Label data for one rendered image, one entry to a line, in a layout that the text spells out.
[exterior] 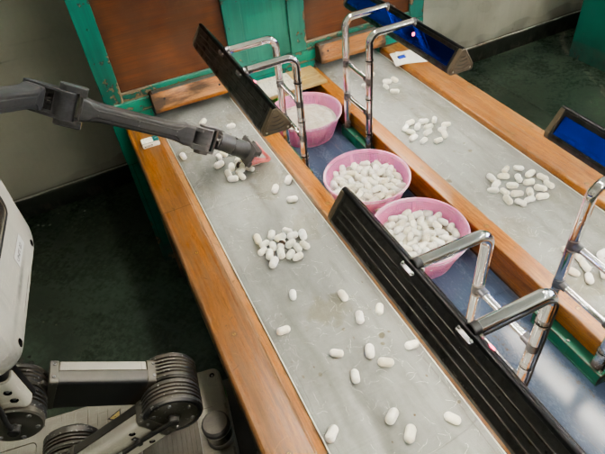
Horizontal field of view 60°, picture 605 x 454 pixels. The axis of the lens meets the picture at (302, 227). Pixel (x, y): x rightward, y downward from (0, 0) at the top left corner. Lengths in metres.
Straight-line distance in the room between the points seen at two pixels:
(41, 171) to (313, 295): 2.00
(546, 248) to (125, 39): 1.48
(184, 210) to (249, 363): 0.58
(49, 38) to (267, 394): 2.04
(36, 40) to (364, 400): 2.17
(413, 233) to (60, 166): 2.05
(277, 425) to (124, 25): 1.40
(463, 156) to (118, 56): 1.21
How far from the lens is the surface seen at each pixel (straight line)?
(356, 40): 2.27
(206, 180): 1.74
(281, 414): 1.14
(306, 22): 2.21
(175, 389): 1.19
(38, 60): 2.79
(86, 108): 1.51
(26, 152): 2.99
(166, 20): 2.02
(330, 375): 1.21
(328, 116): 2.00
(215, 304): 1.33
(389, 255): 0.93
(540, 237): 1.54
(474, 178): 1.69
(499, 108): 1.99
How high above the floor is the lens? 1.77
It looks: 43 degrees down
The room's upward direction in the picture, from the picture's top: 7 degrees counter-clockwise
